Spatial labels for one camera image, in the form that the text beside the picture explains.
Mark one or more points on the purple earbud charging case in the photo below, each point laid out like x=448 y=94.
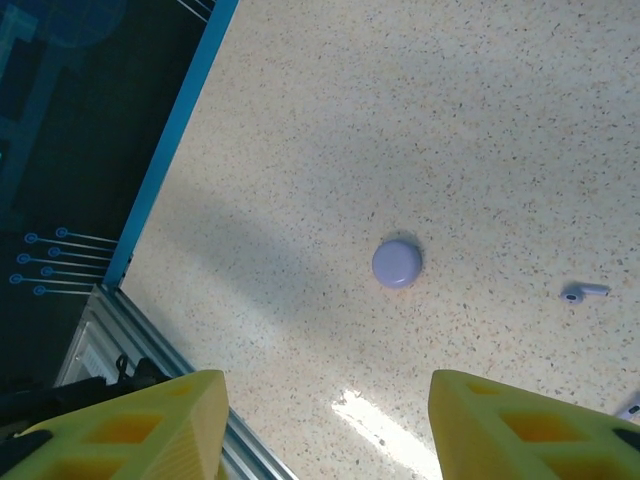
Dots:
x=397 y=265

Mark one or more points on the blue table border strip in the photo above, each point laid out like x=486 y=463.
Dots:
x=175 y=135

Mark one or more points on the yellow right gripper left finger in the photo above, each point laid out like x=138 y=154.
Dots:
x=125 y=440

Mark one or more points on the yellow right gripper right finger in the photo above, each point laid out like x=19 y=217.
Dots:
x=525 y=440

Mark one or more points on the long aluminium base rail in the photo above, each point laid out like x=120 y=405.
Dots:
x=150 y=330

